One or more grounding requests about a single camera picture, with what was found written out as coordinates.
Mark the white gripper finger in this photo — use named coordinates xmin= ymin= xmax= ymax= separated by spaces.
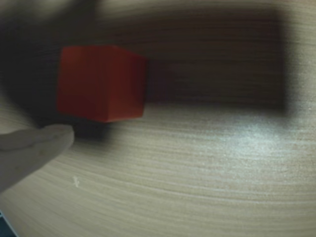
xmin=0 ymin=124 xmax=75 ymax=196

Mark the orange-red cube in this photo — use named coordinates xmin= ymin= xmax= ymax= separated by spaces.
xmin=56 ymin=45 xmax=149 ymax=123

